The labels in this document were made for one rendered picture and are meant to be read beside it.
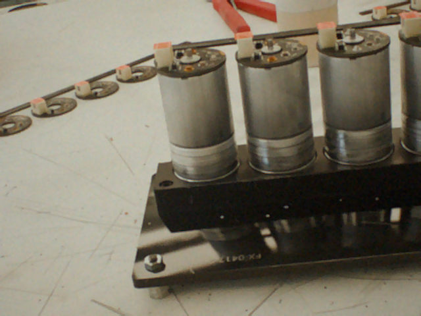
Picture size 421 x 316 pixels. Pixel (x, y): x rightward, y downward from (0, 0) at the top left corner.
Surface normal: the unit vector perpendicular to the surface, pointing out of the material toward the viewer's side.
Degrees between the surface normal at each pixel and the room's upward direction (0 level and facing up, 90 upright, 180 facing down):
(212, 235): 0
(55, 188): 0
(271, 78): 90
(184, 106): 90
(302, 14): 90
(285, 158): 90
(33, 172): 0
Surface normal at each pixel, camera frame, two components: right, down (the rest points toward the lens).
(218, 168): 0.36, 0.37
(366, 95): 0.11, 0.43
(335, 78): -0.62, 0.42
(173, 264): -0.13, -0.89
